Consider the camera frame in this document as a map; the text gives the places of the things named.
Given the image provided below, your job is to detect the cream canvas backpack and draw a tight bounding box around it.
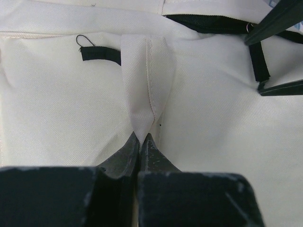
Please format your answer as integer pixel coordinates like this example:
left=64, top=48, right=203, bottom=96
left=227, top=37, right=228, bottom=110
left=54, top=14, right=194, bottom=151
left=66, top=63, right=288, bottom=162
left=0, top=0, right=303, bottom=180

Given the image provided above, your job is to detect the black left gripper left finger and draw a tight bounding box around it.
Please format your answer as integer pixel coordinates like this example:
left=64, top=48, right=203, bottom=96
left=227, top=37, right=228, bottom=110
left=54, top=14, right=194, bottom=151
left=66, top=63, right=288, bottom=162
left=0, top=134, right=139, bottom=227

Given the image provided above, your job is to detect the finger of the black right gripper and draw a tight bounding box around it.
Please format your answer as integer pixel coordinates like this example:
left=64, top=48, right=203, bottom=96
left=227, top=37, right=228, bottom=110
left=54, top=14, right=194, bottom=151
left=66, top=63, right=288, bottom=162
left=245, top=0, right=303, bottom=46
left=257, top=80, right=303, bottom=96

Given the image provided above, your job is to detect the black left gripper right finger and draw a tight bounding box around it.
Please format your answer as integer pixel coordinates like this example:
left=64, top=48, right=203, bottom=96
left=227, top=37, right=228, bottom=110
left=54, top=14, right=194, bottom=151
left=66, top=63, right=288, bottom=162
left=137, top=134, right=265, bottom=227

